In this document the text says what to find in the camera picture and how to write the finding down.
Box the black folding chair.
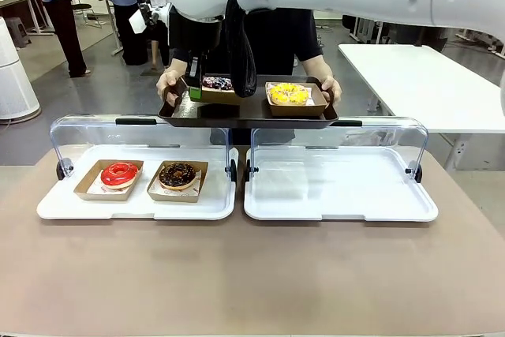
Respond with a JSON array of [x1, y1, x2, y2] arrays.
[[70, 2, 104, 31]]

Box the dark brown serving tray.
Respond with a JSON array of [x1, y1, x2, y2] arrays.
[[157, 74, 340, 130]]

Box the chocolate rainbow-sprinkled donut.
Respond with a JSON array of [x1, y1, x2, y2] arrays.
[[202, 76, 234, 92]]

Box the grey plastic stool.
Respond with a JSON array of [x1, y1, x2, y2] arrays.
[[4, 17, 32, 48]]

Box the bystander in dark white clothes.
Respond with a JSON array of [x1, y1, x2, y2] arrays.
[[136, 0, 171, 69]]

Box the chocolate donut with brown crumbs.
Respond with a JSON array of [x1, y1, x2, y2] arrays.
[[158, 162, 196, 191]]

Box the white desk frame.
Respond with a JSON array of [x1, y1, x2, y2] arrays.
[[453, 28, 505, 57]]

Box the white cylindrical air purifier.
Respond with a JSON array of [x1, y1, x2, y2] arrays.
[[0, 17, 43, 121]]

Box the person's left hand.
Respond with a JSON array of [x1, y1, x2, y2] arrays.
[[320, 75, 343, 104]]

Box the person's left forearm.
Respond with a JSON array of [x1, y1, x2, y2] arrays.
[[301, 54, 333, 80]]

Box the person's right hand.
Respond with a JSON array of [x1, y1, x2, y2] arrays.
[[156, 69, 186, 107]]

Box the yellow sprinkled donut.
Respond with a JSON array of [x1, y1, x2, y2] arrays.
[[267, 82, 310, 107]]

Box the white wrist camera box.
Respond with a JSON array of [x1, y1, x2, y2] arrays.
[[129, 7, 148, 36]]

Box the person's torso in black shirt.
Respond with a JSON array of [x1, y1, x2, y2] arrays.
[[169, 7, 325, 147]]

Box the red glazed donut in box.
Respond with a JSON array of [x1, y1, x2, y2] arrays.
[[73, 159, 145, 202]]

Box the white plastic display tray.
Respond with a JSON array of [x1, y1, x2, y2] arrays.
[[243, 145, 440, 223], [36, 144, 237, 222]]

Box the clear plastic display lid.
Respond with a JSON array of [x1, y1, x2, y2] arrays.
[[50, 114, 232, 178], [250, 116, 430, 180]]

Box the bystander in red blue jacket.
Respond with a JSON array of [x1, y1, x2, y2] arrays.
[[25, 0, 92, 78]]

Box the chocolate donut in box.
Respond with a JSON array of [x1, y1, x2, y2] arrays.
[[146, 160, 209, 204]]

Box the white office table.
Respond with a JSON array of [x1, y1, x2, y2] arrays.
[[338, 43, 505, 172]]

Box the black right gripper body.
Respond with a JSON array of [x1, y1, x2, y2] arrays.
[[169, 5, 223, 56]]

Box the person's right forearm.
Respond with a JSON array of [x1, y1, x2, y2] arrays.
[[167, 56, 187, 76]]

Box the yellow frosted donut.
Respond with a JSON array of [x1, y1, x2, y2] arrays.
[[264, 81, 330, 118]]

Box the small white side table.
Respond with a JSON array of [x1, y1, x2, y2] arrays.
[[91, 0, 124, 57]]

